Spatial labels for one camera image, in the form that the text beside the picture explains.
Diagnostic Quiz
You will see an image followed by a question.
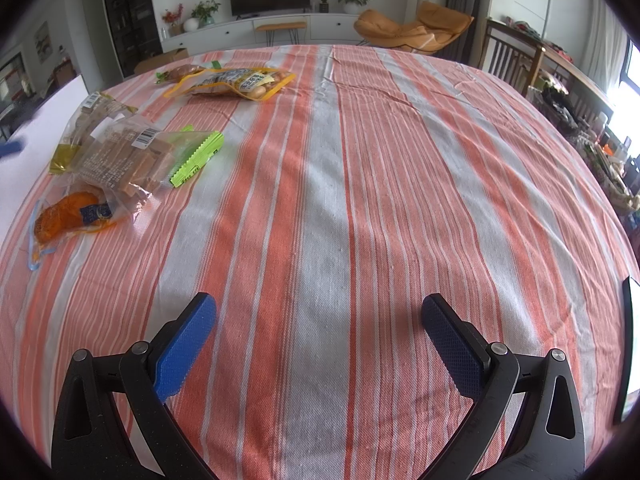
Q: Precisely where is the wooden bench with metal legs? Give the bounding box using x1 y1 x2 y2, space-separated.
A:
256 21 307 46

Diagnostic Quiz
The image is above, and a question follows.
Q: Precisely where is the framed wall picture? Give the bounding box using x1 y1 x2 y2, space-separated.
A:
34 21 54 64

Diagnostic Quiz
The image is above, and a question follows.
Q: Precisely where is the green plant in vase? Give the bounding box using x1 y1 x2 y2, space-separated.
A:
191 0 221 29

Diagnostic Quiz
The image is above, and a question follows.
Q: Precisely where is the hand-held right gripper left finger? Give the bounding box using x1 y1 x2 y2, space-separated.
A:
50 292 221 480

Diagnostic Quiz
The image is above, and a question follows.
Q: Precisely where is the yellow-edged clear snack bag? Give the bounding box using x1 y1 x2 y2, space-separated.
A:
165 66 297 103

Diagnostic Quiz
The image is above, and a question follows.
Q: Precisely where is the black framed tablet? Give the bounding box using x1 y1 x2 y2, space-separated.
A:
614 276 640 423

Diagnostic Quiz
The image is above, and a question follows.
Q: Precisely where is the cluttered wooden table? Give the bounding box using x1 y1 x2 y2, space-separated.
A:
524 42 640 213

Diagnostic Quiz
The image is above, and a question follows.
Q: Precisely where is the dark wooden chair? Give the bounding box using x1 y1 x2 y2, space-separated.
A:
477 18 546 97

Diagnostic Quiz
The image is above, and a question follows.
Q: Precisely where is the cardboard box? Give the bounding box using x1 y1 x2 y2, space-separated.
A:
134 48 190 76

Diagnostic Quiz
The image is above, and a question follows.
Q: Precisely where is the orange white striped tablecloth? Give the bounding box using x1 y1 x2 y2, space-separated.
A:
0 44 640 480

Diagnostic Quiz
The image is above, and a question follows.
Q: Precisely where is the orange blue-edged snack packet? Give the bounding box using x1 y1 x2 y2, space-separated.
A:
27 185 126 272

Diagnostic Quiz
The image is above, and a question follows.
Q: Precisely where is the small brown green-ended snack packet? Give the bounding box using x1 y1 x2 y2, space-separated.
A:
155 61 222 85

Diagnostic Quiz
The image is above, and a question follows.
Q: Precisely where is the clear yellow-bottomed snack bag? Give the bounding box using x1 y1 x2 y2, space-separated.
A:
48 91 140 176

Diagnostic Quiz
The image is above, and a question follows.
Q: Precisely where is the clear bag of brown biscuits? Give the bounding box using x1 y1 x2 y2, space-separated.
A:
75 112 225 211

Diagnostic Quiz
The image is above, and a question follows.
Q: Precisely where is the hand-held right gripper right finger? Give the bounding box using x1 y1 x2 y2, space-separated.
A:
417 293 586 480

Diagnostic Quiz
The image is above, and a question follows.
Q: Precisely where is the dark display cabinet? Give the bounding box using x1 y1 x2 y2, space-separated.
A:
99 0 164 80

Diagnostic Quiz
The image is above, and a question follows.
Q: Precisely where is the orange lounge chair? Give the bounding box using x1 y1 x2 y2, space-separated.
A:
353 1 475 56

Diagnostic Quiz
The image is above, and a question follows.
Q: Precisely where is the red flower arrangement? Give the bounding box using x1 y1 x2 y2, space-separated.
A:
161 4 184 37

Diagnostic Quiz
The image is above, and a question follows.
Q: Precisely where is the white low cabinet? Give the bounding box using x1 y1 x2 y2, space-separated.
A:
162 12 372 52

